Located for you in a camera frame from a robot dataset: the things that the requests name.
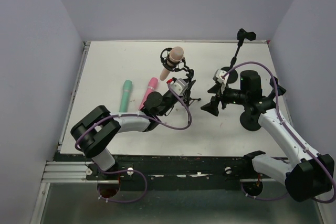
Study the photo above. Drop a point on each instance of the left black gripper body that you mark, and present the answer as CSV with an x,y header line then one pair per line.
x,y
188,91

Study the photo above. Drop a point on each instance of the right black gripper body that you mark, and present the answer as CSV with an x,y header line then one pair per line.
x,y
220,97

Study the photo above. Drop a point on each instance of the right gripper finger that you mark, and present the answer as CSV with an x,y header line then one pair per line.
x,y
211,107
216,89

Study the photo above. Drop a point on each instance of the pink microphone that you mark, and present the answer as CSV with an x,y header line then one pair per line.
x,y
152,85

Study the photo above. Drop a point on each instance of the black tripod shock-mount stand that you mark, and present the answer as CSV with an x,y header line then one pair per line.
x,y
189,75

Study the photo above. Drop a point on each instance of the beige microphone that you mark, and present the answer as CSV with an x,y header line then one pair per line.
x,y
170,58

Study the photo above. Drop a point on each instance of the green microphone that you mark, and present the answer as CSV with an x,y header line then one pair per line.
x,y
125,97

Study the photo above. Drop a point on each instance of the black round-base clip stand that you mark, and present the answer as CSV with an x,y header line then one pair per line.
x,y
241,36

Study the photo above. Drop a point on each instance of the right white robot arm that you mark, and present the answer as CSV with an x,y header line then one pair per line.
x,y
307,173

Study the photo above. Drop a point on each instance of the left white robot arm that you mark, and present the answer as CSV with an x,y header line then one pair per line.
x,y
95,131

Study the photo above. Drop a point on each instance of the black round-base stand front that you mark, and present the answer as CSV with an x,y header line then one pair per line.
x,y
250,121

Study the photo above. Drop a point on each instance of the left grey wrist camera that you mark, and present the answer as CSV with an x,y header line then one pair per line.
x,y
179,86

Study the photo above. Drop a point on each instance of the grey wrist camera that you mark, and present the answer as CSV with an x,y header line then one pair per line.
x,y
219,76
179,86

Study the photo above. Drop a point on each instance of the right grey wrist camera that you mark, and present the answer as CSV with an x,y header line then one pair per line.
x,y
219,76

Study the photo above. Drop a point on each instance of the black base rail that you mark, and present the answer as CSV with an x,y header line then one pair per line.
x,y
169,173

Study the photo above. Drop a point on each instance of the aluminium frame profile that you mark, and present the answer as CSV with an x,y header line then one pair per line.
x,y
62,169

